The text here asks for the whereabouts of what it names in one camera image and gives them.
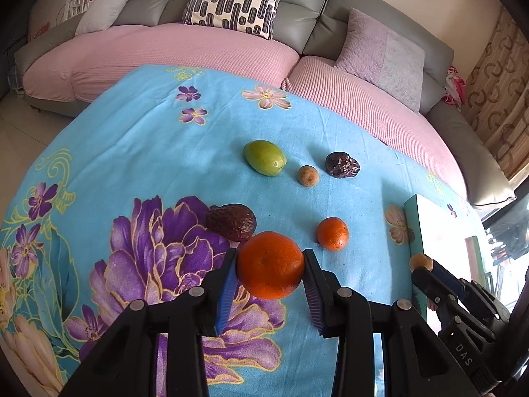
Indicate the white wire rack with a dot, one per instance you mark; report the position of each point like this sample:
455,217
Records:
73,8

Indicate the brown patterned curtain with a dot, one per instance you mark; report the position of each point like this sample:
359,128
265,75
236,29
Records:
497,98

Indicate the lilac grey square pillow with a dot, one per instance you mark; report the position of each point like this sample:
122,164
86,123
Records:
380,56

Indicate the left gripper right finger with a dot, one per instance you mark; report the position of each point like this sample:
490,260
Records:
318,294

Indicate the teal shallow cardboard tray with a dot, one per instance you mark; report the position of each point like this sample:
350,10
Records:
452,235

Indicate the small brown longan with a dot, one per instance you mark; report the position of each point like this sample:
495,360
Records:
308,176

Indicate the dark red wrinkled date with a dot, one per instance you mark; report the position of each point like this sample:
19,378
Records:
234,221

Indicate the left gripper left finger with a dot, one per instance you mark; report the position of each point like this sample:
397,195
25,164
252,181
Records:
226,287

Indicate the pink cloth on sofa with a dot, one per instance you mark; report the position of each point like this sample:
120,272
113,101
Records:
454,88

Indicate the large orange tangerine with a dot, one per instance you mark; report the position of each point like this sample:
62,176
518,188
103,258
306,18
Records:
270,265

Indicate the light grey small pillow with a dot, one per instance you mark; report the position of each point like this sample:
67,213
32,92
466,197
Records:
100,16

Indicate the blue floral tablecloth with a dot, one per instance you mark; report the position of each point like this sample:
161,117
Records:
114,210

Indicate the black white patterned pillow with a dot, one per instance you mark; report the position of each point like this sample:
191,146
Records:
254,17

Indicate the grey leather sofa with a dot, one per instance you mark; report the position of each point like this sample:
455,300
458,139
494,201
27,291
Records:
318,28

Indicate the small orange tangerine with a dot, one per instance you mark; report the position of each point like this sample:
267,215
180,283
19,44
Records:
332,234

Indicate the large green jujube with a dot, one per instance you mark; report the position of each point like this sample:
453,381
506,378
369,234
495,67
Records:
265,157

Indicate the pink sofa seat cover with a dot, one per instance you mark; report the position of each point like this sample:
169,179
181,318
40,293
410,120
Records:
61,68

